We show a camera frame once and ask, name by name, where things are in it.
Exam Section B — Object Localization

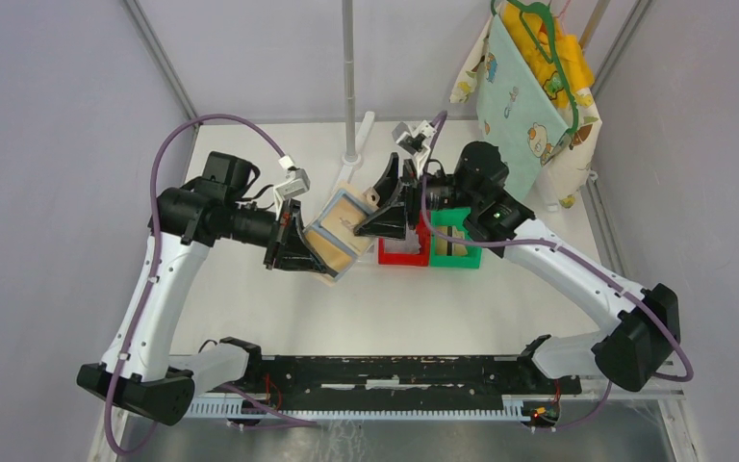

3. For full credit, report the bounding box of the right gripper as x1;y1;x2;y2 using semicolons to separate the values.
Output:
352;154;479;242

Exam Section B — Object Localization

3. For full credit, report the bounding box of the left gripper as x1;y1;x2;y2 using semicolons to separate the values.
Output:
219;197;328;273

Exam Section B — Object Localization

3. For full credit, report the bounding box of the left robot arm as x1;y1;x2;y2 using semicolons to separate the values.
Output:
76;151;334;425

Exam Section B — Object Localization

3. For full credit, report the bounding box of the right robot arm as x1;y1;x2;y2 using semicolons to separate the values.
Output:
354;141;695;393

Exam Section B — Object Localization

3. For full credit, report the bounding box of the white stand base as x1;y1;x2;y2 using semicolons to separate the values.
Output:
333;111;376;192

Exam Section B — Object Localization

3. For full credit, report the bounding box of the red plastic bin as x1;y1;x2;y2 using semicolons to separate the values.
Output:
377;218;431;267

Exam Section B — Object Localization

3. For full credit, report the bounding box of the grey stand pole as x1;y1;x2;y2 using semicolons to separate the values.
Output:
342;0;356;154

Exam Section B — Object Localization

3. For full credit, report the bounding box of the brown item in green bin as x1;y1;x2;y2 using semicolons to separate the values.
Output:
434;225;469;258

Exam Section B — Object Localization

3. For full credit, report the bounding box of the mint cartoon cloth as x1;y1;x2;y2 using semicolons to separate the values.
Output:
476;15;570;200

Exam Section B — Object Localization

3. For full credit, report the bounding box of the cream patterned cloth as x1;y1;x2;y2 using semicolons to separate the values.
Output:
448;2;603;208

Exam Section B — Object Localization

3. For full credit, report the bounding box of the green clothes hanger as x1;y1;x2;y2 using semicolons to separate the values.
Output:
490;0;582;135

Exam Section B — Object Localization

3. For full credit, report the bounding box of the yellow cloth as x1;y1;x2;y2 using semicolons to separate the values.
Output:
503;5;596;110

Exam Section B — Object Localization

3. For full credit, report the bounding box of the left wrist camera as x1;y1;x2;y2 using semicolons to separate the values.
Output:
273;167;310;212

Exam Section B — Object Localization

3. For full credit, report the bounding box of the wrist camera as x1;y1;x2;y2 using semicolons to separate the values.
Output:
273;167;310;212
392;120;438;168

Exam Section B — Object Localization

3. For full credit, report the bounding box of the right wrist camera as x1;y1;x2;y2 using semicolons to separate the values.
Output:
392;120;438;168

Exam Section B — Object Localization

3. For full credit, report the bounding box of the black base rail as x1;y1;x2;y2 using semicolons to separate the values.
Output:
234;355;582;412

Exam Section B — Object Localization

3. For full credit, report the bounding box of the white cable duct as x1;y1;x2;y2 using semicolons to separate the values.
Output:
183;394;530;423

